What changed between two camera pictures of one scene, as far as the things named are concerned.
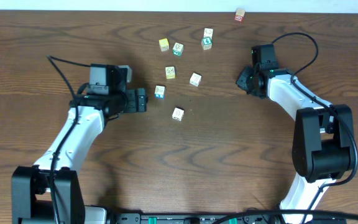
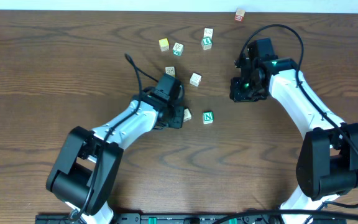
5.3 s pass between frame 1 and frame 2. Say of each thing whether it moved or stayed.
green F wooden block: stayed
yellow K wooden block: stayed
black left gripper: moved
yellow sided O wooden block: moved
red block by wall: stayed
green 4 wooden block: stayed
